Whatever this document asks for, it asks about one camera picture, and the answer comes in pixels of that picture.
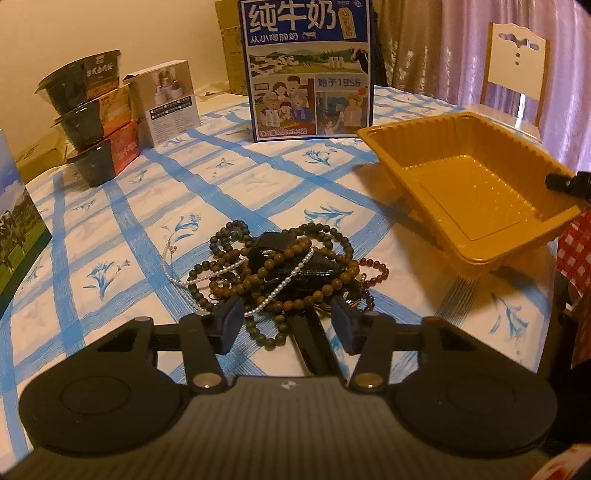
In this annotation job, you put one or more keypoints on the white wooden chair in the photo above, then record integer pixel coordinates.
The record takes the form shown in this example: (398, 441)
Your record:
(517, 60)

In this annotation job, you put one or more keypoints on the middle black noodle bowl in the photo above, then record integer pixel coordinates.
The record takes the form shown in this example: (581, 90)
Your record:
(96, 119)

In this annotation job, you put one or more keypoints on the top black noodle bowl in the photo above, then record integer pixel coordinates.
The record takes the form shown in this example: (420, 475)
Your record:
(81, 81)

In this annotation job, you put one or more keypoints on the red white checked cloth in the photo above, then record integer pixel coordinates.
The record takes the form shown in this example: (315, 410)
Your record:
(573, 262)

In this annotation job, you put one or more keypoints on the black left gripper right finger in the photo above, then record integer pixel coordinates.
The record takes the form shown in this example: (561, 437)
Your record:
(376, 336)

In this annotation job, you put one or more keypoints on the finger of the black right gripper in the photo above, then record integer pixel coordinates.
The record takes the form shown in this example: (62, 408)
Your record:
(578, 186)

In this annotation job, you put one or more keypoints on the black noodle bowl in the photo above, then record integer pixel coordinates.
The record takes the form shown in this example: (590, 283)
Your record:
(81, 81)
(109, 157)
(96, 119)

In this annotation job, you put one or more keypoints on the cardboard box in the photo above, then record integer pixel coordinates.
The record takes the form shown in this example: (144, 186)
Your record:
(231, 39)

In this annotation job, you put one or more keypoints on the bottom black noodle bowl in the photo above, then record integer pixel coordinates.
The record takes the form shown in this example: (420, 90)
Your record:
(109, 157)

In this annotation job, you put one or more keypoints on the pink patterned curtain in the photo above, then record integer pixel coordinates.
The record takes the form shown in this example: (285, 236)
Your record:
(439, 49)

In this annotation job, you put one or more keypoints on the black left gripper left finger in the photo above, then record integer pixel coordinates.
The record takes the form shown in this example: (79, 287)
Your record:
(200, 338)

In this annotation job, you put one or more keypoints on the landscape picture box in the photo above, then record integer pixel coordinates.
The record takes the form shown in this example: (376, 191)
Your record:
(23, 235)

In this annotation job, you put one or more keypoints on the blue milk carton box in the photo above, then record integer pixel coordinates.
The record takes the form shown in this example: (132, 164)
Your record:
(308, 67)

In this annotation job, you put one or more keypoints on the yellow plastic tray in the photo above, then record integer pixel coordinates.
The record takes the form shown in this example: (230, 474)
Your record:
(479, 188)

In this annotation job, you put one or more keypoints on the blue white checked tablecloth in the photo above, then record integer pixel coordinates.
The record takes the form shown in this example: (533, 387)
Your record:
(102, 266)

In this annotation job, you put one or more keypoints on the small white product box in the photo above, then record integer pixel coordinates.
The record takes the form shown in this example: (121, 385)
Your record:
(163, 102)

